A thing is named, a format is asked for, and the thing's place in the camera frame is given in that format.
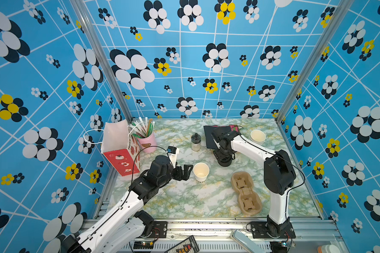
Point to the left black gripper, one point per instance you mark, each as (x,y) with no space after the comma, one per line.
(180,176)

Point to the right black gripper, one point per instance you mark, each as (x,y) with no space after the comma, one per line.
(216,149)

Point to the white paper coffee cup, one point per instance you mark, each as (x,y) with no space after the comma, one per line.
(201,171)

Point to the red white paper gift bag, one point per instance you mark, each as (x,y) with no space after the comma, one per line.
(120,148)

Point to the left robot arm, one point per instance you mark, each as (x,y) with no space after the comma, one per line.
(127,220)

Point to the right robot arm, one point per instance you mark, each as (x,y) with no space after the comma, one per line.
(278,172)

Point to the stack of coloured napkins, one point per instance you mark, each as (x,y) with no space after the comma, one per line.
(212,133)

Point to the glass sugar shaker black lid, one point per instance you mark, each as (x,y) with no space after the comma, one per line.
(196,142)

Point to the stack of paper cups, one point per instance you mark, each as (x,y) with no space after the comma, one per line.
(257,136)

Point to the pink straw holder cup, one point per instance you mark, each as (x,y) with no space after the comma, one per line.
(148,144)

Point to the brown cardboard cup carrier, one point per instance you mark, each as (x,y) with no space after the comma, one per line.
(248,200)

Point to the bundle of wrapped straws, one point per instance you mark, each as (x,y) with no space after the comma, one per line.
(141,128)

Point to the grey white handheld device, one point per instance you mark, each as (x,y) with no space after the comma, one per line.
(245,242)

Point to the orange capped white container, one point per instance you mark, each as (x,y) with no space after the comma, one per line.
(328,249)

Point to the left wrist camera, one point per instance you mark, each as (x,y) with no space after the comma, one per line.
(172,153)

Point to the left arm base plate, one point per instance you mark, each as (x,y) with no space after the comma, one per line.
(155,230)

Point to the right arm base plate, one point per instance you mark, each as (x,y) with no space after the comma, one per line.
(270,230)

